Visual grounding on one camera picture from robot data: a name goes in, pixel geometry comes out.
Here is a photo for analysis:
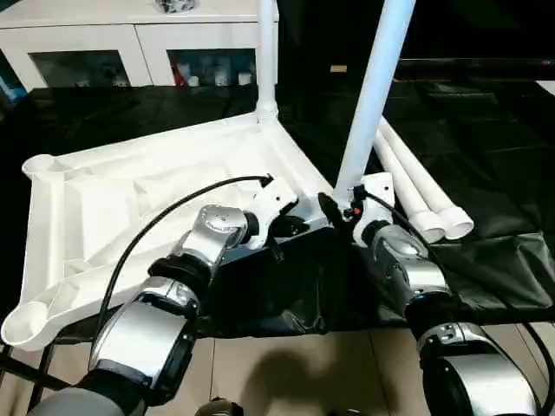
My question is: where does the white plastic table top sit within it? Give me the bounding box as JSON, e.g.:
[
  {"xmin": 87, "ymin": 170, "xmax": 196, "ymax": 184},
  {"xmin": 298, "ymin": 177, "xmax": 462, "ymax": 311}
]
[{"xmin": 0, "ymin": 114, "xmax": 343, "ymax": 352}]

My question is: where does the black mat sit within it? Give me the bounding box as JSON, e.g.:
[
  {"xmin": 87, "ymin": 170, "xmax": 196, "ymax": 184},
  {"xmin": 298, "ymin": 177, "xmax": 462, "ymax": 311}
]
[{"xmin": 0, "ymin": 81, "xmax": 555, "ymax": 339}]

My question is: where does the dark rounded robot part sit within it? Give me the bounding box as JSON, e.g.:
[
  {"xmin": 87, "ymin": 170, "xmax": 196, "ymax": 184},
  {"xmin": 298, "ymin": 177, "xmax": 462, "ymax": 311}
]
[{"xmin": 197, "ymin": 396, "xmax": 244, "ymax": 416}]

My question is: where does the white flat board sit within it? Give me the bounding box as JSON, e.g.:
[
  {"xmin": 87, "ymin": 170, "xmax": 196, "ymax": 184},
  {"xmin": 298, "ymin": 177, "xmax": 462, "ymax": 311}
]
[{"xmin": 535, "ymin": 79, "xmax": 555, "ymax": 103}]

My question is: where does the white cabinet with glass doors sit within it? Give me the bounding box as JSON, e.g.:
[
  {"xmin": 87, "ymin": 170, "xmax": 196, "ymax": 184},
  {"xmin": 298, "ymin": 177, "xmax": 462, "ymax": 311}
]
[{"xmin": 0, "ymin": 0, "xmax": 278, "ymax": 88}]

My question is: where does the grey robot torso cover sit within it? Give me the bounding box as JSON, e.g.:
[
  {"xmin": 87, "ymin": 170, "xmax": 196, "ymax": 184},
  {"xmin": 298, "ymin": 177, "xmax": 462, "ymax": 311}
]
[{"xmin": 25, "ymin": 385, "xmax": 144, "ymax": 416}]

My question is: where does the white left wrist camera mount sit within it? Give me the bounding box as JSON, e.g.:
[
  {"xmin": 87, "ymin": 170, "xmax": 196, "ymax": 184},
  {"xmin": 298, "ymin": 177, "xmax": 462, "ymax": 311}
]
[{"xmin": 251, "ymin": 179, "xmax": 300, "ymax": 250}]

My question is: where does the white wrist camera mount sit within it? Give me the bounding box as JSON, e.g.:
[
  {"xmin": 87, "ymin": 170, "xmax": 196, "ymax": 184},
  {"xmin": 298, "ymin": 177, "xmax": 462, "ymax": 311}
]
[
  {"xmin": 350, "ymin": 172, "xmax": 395, "ymax": 244},
  {"xmin": 251, "ymin": 179, "xmax": 300, "ymax": 250}
]

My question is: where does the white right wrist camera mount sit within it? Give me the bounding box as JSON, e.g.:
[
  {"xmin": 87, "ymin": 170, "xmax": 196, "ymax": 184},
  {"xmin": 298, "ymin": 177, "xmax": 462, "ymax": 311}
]
[{"xmin": 350, "ymin": 172, "xmax": 395, "ymax": 244}]

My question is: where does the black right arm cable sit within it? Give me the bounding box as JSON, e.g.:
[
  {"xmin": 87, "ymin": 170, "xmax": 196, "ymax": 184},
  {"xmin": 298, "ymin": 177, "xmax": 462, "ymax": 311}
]
[{"xmin": 353, "ymin": 185, "xmax": 547, "ymax": 391}]

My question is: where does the black metal stand frame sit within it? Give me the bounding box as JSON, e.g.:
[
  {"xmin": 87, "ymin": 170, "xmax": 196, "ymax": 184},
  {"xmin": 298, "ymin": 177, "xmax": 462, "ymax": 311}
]
[{"xmin": 0, "ymin": 333, "xmax": 70, "ymax": 400}]

